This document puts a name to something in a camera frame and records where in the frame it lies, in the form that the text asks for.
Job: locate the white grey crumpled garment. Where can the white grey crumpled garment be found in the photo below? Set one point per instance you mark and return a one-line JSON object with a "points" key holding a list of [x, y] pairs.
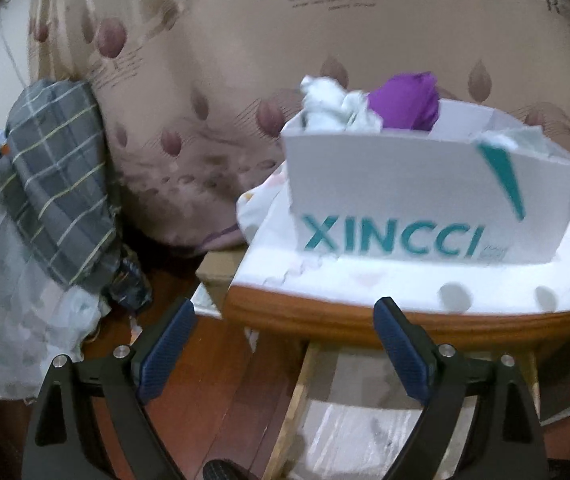
{"points": [[328, 107]]}

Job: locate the beige leaf pattern curtain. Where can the beige leaf pattern curtain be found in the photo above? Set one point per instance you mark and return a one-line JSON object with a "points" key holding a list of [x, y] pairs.
{"points": [[194, 92]]}

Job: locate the dark crumpled plastic bag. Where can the dark crumpled plastic bag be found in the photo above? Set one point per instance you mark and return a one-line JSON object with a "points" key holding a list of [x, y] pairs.
{"points": [[130, 289]]}

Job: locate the wooden nightstand with white top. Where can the wooden nightstand with white top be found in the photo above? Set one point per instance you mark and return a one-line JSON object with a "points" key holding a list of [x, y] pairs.
{"points": [[326, 297]]}

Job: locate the white XINCCI shoe box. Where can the white XINCCI shoe box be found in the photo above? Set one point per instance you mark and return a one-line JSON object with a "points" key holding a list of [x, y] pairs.
{"points": [[427, 196]]}

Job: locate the light grey underwear garment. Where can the light grey underwear garment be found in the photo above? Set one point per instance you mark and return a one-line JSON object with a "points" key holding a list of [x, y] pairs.
{"points": [[530, 139]]}

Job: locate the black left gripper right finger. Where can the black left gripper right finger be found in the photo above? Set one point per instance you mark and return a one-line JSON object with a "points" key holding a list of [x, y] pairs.
{"points": [[505, 438]]}

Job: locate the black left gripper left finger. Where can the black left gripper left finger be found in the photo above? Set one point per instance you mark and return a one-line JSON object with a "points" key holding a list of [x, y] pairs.
{"points": [[64, 440]]}

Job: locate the small white cardboard box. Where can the small white cardboard box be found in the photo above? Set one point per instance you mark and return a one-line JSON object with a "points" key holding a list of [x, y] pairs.
{"points": [[215, 274]]}

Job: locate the grey plaid cloth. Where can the grey plaid cloth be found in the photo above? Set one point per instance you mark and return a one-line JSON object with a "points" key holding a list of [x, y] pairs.
{"points": [[54, 183]]}

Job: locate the white translucent fabric pile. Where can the white translucent fabric pile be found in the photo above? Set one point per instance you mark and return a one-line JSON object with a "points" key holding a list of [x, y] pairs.
{"points": [[39, 318]]}

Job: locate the open wooden drawer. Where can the open wooden drawer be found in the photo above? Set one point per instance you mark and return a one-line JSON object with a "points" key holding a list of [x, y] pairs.
{"points": [[348, 417]]}

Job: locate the purple garment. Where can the purple garment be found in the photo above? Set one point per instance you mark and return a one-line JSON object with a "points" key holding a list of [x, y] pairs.
{"points": [[407, 101]]}

